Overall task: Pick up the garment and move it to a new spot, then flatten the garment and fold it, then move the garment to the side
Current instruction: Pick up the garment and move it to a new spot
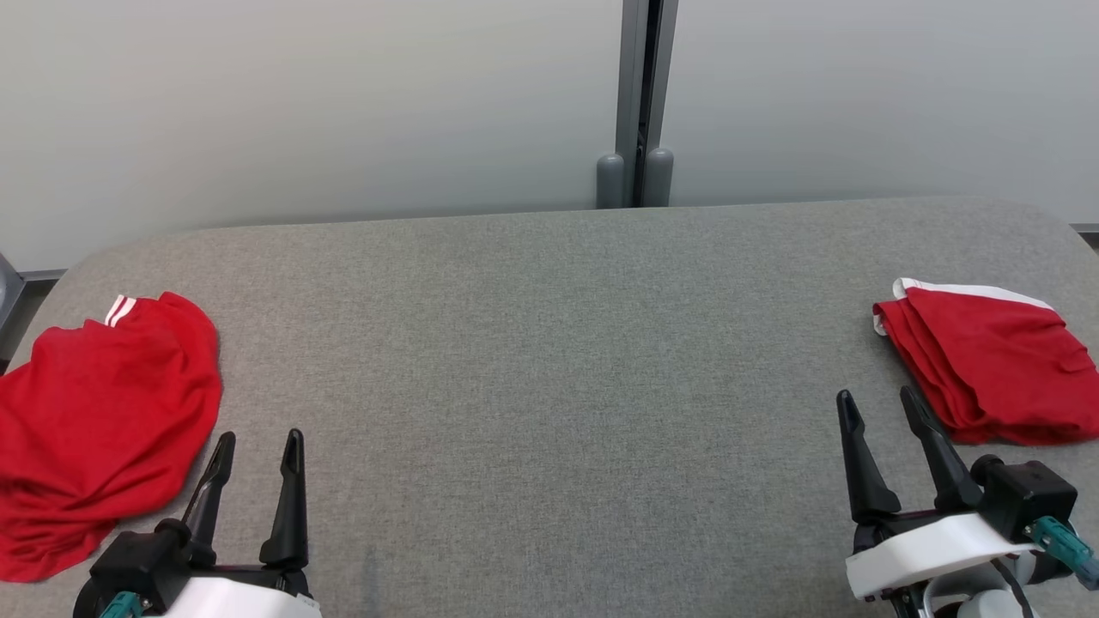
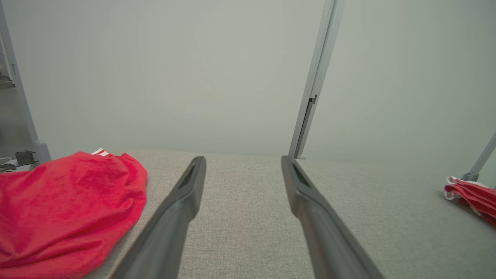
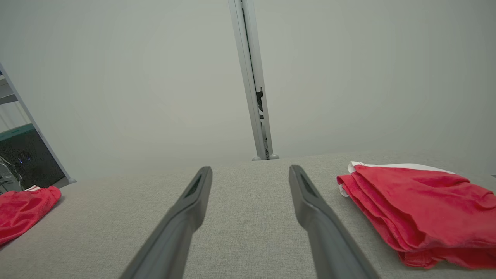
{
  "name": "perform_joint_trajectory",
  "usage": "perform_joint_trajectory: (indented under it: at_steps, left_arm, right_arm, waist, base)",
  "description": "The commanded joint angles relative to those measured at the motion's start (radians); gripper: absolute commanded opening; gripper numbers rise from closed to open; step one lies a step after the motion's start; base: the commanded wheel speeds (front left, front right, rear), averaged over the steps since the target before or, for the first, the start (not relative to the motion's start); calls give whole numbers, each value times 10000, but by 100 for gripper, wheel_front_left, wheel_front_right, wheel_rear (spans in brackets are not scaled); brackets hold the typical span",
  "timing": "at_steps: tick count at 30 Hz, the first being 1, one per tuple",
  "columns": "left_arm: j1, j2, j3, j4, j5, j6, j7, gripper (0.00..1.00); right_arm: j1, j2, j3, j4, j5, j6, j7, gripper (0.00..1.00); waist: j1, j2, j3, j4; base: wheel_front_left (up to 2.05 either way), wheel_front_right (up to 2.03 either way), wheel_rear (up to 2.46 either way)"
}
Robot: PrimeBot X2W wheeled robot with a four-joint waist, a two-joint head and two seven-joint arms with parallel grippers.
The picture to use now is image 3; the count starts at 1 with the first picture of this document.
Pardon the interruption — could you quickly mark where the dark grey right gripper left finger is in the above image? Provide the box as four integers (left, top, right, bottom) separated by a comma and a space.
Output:
119, 166, 213, 279

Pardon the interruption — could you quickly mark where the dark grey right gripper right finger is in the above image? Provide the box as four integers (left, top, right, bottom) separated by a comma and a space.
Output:
288, 165, 381, 279

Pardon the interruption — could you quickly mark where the red shirt pile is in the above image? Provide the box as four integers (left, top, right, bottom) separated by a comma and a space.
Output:
336, 161, 496, 270

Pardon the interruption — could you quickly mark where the red jersey with white sleeves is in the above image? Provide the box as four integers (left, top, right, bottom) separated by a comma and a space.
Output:
0, 185, 62, 246

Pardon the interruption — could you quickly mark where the dark speckled panel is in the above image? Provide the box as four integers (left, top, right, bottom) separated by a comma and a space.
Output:
0, 130, 66, 190

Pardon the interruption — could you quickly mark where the silver metal equipment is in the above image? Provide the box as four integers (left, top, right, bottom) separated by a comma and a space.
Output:
0, 155, 22, 193

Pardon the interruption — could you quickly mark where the thin grey partition frame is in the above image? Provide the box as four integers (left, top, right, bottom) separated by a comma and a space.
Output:
0, 62, 77, 184

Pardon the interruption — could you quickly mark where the grey aluminium wall rail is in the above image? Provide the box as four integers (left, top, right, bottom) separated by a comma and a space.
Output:
227, 0, 279, 161

